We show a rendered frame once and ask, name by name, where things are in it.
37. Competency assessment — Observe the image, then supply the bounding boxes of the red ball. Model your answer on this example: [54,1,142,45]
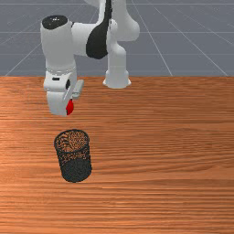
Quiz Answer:
[66,99,75,116]

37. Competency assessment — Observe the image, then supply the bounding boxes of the dark mesh basket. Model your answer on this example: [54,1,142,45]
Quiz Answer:
[53,129,93,184]

